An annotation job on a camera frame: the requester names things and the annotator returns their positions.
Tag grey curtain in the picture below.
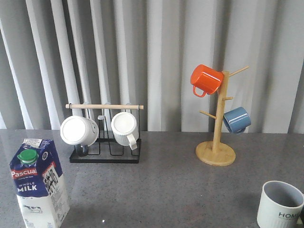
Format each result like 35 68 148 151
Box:
0 0 304 133

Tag orange enamel mug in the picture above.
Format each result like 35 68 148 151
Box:
190 65 224 97

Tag black wire mug rack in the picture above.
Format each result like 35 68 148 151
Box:
66 103 144 163

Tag blue enamel mug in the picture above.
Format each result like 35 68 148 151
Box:
223 107 251 134

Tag white HOME mug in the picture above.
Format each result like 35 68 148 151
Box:
257 180 304 228

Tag wooden mug tree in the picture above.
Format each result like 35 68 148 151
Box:
196 66 249 166

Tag white ribbed mug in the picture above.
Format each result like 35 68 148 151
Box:
111 112 139 150

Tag white smiley mug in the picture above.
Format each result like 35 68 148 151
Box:
60 116 99 157

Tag Pascual whole milk carton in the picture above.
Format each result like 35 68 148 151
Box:
10 139 70 228

